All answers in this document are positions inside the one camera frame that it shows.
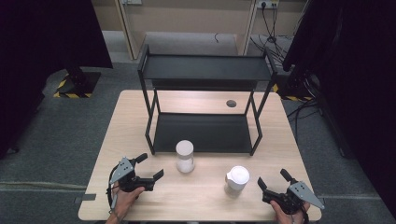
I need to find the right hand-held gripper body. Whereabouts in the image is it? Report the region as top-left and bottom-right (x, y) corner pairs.
(262, 180), (326, 216)

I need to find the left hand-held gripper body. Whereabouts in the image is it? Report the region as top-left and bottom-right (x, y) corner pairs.
(108, 156), (156, 193)

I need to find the short white lidded jar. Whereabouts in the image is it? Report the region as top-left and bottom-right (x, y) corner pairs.
(223, 165), (250, 199)

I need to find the tall frosted jar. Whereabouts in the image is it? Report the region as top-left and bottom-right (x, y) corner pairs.
(175, 139), (196, 175)

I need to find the black metal two-tier rack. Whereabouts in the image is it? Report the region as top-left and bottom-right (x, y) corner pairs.
(137, 44), (278, 157)

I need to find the person's left hand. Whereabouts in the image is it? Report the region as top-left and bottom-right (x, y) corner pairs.
(111, 183), (146, 219)

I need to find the person's right hand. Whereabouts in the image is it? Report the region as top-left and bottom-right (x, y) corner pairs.
(270, 200), (311, 224)

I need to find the grey floor tape patch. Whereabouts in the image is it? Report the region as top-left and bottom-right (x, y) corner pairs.
(74, 193), (97, 204)

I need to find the stand base with hazard tape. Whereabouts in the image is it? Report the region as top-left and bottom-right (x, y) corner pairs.
(272, 73), (314, 102)
(53, 68), (103, 99)

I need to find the black curtain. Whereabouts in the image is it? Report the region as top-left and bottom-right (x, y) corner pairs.
(281, 0), (396, 218)
(0, 0), (114, 160)

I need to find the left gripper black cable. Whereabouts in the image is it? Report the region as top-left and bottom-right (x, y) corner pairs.
(106, 166), (120, 216)

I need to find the bundle of black floor cables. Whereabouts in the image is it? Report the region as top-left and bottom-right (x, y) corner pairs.
(250, 34), (321, 143)

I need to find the grey floor cable cover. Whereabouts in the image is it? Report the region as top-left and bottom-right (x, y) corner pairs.
(0, 181), (88, 191)

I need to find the black power cable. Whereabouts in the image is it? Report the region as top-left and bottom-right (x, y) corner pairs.
(262, 3), (275, 43)
(270, 3), (279, 43)

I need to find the white wall power socket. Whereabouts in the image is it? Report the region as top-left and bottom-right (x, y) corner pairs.
(256, 0), (280, 9)

